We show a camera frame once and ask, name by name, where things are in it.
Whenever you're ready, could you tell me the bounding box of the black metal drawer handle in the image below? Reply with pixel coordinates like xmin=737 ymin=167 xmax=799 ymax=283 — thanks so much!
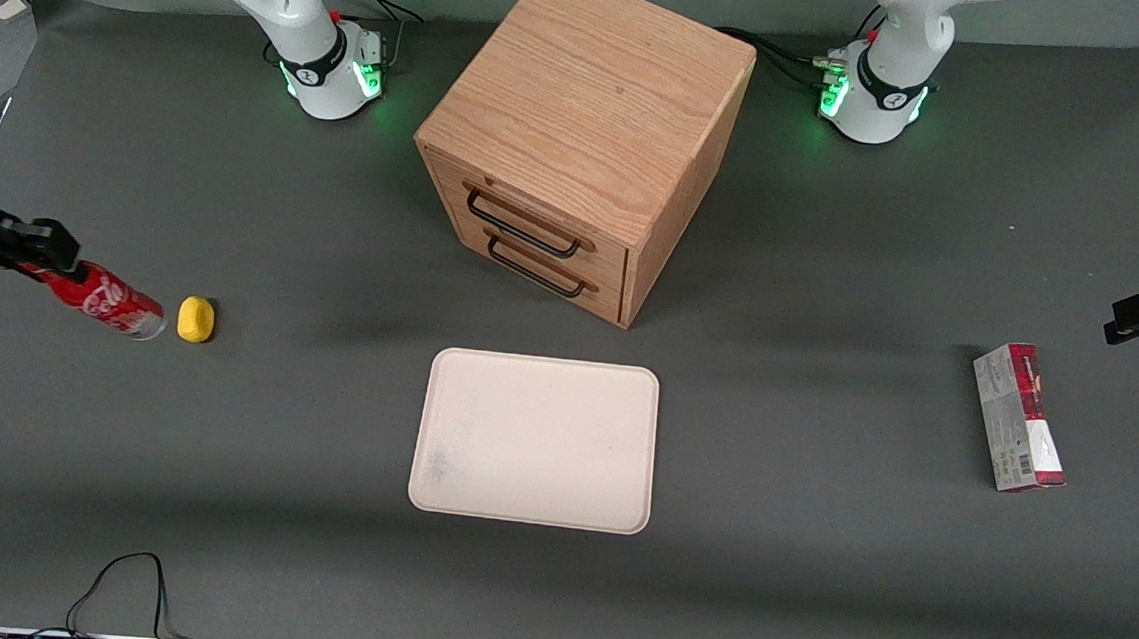
xmin=458 ymin=181 xmax=602 ymax=261
xmin=479 ymin=227 xmax=602 ymax=301

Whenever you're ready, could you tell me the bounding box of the red cola can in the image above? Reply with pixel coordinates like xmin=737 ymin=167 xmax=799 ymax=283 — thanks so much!
xmin=15 ymin=256 xmax=171 ymax=343

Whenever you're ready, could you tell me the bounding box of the black left arm base cable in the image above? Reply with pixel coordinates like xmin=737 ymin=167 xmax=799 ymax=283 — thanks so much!
xmin=712 ymin=0 xmax=888 ymax=94

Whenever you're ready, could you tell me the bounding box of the yellow lemon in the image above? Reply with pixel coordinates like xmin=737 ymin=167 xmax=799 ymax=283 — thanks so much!
xmin=175 ymin=294 xmax=219 ymax=346

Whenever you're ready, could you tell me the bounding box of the black looped cable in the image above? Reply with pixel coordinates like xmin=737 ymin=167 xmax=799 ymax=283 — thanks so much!
xmin=31 ymin=544 xmax=218 ymax=639

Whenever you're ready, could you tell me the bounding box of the red plaid cardboard box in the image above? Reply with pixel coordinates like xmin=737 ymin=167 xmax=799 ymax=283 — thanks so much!
xmin=964 ymin=339 xmax=1077 ymax=498

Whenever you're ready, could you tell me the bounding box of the wooden two-drawer cabinet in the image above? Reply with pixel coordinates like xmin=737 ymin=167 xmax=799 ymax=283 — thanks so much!
xmin=401 ymin=0 xmax=762 ymax=338

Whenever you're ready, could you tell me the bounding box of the cream plastic tray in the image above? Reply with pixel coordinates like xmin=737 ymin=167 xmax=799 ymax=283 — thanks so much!
xmin=405 ymin=345 xmax=664 ymax=538

